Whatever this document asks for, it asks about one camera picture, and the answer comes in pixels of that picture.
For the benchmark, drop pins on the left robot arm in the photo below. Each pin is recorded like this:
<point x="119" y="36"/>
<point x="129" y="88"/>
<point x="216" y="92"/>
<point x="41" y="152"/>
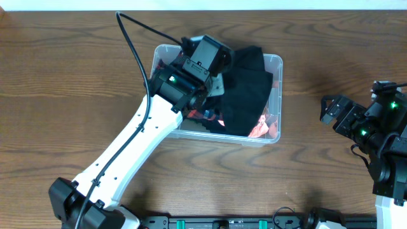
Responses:
<point x="92" y="199"/>

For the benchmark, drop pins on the red navy plaid shirt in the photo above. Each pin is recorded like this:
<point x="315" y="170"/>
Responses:
<point x="196" y="114"/>

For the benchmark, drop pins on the pink salmon printed shirt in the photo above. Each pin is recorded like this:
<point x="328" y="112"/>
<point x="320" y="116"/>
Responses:
<point x="267" y="125"/>

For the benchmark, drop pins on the clear plastic storage container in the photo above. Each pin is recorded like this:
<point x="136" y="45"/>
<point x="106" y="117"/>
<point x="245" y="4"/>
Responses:
<point x="191" y="130"/>

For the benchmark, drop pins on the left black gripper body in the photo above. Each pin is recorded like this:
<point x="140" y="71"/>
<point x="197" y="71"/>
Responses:
<point x="205" y="91"/>

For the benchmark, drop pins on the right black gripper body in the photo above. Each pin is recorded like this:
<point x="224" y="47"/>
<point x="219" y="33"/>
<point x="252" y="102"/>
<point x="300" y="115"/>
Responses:
<point x="358" y="126"/>

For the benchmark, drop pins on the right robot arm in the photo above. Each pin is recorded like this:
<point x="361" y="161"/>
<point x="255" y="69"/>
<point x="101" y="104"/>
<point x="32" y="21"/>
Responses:
<point x="379" y="132"/>

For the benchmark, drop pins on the large black garment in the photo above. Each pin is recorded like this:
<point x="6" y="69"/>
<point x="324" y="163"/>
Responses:
<point x="247" y="87"/>

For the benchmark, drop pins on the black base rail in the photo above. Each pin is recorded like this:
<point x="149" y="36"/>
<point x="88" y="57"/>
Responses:
<point x="164" y="222"/>

